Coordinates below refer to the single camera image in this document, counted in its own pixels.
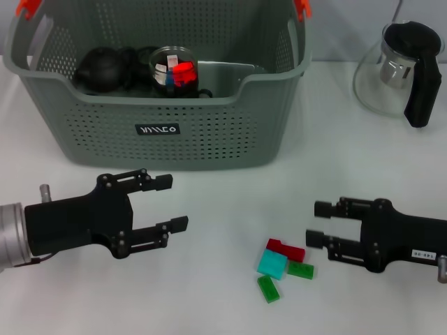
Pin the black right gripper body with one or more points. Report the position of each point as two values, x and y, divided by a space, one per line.
401 237

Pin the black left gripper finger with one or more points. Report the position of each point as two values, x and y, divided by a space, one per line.
146 183
157 234

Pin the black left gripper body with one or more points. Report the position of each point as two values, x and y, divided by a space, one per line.
77 223

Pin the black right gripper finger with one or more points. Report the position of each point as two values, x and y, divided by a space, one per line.
347 209
344 249

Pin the dark red toy brick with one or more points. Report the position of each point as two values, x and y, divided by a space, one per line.
290 251

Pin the beige translucent toy brick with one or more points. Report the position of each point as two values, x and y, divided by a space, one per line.
160 72

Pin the glass teacup black holder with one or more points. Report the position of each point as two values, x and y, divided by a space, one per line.
197 82
141 59

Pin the large orange-red toy brick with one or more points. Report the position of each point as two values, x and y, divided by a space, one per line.
183 67

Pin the white pink toy brick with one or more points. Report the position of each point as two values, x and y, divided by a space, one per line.
172 62

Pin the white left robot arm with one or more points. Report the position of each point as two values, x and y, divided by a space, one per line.
12 237

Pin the grey perforated storage bin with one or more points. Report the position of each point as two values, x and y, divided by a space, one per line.
174 146

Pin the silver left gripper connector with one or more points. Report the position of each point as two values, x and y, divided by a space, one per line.
45 193

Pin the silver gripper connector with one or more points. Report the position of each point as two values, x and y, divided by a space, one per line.
443 268
45 193

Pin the green toy brick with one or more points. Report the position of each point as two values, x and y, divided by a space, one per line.
269 289
300 270

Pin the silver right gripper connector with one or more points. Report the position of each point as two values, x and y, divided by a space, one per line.
443 268

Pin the teal toy brick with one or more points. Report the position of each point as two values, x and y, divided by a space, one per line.
272 265

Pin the black clay teapot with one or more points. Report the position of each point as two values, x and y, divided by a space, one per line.
101 70

